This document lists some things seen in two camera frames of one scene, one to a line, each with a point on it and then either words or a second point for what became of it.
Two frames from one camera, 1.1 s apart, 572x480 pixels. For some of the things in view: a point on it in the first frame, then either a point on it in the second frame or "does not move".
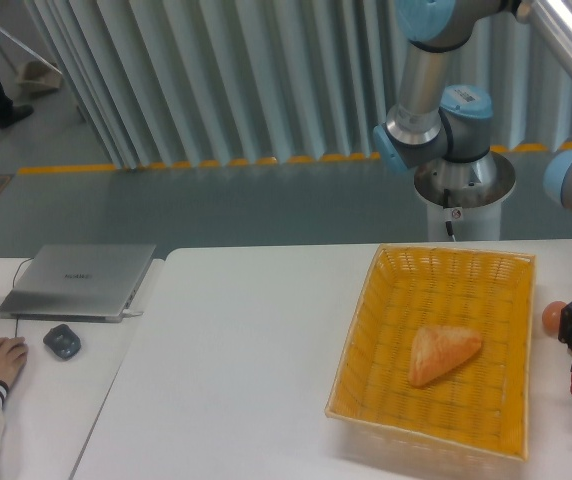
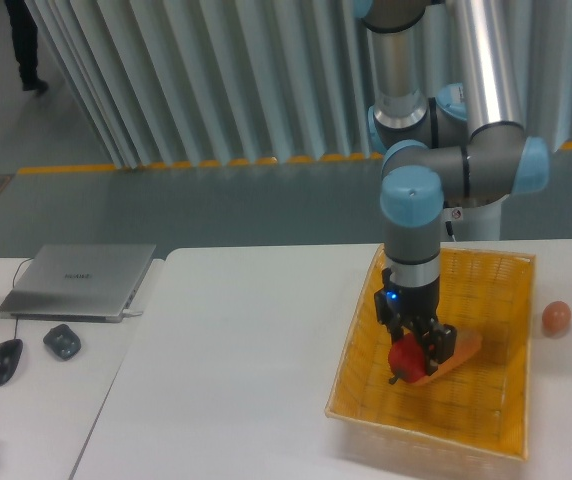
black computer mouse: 26,357 → 2,360
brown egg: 551,316 does not move
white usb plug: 130,312 does not move
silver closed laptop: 93,283 does not move
